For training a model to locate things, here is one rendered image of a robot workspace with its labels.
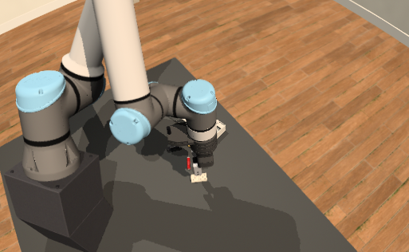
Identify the white domino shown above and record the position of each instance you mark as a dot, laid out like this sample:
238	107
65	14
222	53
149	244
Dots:
201	178

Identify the black aa battery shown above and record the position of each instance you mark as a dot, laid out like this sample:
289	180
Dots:
172	148

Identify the white three-compartment bin rack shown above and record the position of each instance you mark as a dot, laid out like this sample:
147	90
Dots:
220	126

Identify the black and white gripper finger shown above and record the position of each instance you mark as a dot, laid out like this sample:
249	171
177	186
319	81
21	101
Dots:
198	171
194	156

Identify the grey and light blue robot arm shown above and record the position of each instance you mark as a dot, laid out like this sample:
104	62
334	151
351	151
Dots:
46	100

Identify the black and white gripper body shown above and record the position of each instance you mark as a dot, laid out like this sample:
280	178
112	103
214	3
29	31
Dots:
201	143

